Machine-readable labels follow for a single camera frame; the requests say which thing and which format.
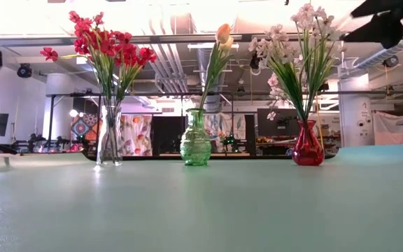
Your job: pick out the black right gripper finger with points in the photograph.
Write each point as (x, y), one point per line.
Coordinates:
(380, 7)
(387, 31)

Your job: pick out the red glass vase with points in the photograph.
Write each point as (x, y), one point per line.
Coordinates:
(308, 147)

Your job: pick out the clear glass vase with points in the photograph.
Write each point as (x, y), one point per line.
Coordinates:
(108, 140)

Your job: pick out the green glass vase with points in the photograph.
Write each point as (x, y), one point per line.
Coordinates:
(195, 143)

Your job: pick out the white cylindrical tank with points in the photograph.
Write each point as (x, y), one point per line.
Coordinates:
(355, 119)

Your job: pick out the pale pink cloth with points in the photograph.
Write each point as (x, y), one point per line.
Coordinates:
(392, 127)

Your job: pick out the round white lamp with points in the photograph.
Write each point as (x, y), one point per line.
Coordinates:
(73, 113)

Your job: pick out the colourful patterned fabric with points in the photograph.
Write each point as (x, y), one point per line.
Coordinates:
(82, 126)

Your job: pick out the floral curtain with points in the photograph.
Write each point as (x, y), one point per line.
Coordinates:
(222, 124)
(136, 134)

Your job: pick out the green table mat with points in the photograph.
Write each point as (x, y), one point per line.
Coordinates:
(201, 210)

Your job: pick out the grey corrugated duct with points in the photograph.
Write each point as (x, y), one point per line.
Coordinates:
(383, 54)

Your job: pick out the black ceiling camera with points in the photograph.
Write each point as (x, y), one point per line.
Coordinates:
(24, 70)
(391, 61)
(255, 61)

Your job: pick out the black metal rack frame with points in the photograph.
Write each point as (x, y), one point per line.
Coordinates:
(159, 94)

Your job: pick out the silver ventilation duct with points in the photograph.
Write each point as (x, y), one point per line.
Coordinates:
(203, 63)

